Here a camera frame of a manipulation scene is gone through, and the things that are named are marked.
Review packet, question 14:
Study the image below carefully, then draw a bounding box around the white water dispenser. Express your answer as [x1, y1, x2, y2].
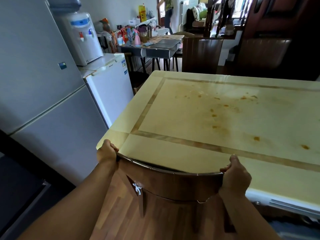
[61, 12, 104, 66]

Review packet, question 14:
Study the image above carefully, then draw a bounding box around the tall silver refrigerator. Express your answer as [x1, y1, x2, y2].
[0, 0, 108, 186]

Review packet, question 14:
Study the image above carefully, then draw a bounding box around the person's right forearm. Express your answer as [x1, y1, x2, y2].
[219, 188, 282, 240]

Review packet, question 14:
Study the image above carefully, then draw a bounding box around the blue water bottle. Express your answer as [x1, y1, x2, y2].
[46, 0, 82, 15]

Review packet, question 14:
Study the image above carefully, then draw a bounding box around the person's right hand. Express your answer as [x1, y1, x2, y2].
[218, 154, 252, 197]

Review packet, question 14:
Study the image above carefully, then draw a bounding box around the white radiator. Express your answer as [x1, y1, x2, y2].
[179, 0, 200, 26]

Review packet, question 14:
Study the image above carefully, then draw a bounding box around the dark wooden chair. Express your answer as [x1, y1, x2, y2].
[182, 37, 224, 74]

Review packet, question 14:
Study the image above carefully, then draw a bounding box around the person's left forearm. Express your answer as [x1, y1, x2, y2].
[16, 160, 118, 240]

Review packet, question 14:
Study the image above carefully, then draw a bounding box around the brown wooden chair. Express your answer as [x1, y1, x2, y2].
[115, 152, 235, 234]

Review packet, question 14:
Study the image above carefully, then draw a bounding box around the grey side table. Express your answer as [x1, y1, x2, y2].
[117, 35, 185, 73]

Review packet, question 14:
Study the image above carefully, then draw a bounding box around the person's left hand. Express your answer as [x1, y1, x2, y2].
[97, 139, 119, 166]

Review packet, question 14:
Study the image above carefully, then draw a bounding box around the small white refrigerator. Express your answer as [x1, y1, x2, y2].
[78, 53, 134, 129]

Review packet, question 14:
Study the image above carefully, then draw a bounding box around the yellow box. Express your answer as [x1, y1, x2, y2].
[138, 4, 147, 23]

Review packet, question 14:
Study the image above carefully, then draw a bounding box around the pink spray bottle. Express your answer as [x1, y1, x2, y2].
[132, 28, 142, 47]

